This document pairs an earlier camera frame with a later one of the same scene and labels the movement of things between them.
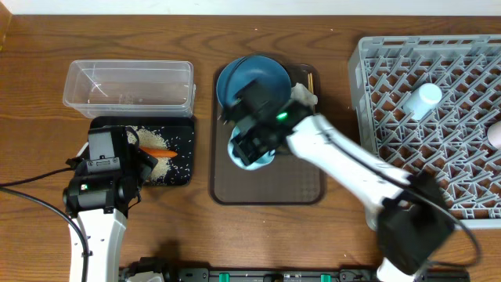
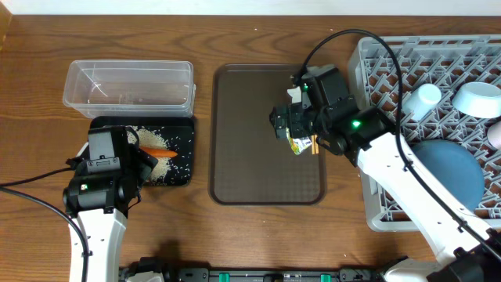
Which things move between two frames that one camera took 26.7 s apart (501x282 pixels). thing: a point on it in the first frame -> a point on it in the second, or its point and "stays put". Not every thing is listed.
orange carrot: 160,153 stays put
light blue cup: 422,100 stays put
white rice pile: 146,137 stays put
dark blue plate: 240,71 -> 456,167
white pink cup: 494,135 stays put
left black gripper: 142,161 stays put
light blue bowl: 257,164 -> 478,99
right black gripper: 243,150 -> 297,112
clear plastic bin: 131,88 stays put
